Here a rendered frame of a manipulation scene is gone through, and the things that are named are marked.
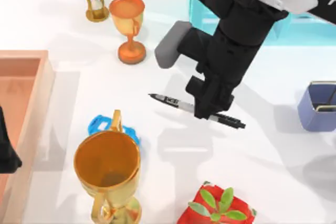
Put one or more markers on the salmon-coloured shallow box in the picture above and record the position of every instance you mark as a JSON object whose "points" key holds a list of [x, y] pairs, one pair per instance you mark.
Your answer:
{"points": [[29, 85]]}

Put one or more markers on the blue-grey pen holder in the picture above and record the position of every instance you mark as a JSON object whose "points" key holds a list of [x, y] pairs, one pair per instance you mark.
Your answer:
{"points": [[315, 119]]}

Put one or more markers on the light blue rack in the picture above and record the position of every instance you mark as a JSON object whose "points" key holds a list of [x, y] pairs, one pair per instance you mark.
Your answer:
{"points": [[302, 30]]}

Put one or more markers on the black marker pen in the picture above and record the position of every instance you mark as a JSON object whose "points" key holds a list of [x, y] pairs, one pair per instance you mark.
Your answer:
{"points": [[170, 100]]}

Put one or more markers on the large gold trophy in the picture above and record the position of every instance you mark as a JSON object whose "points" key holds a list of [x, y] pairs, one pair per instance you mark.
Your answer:
{"points": [[107, 161]]}

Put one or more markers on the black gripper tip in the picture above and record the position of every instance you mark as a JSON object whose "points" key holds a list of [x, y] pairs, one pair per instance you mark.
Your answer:
{"points": [[6, 153]]}

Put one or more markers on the red plant pot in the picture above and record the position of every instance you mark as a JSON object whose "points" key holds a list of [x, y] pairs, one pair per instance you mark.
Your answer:
{"points": [[236, 203]]}

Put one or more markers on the blue plastic object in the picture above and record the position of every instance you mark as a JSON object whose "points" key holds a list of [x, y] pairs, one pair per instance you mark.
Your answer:
{"points": [[98, 124]]}

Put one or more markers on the pale grey rounded box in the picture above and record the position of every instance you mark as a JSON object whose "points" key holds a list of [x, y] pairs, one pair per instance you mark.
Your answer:
{"points": [[170, 45]]}

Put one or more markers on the small orange trophy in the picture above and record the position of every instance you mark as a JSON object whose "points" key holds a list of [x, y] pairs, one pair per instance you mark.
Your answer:
{"points": [[128, 22]]}

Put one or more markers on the green plant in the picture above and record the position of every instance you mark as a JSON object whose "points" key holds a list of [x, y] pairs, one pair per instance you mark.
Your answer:
{"points": [[223, 205]]}

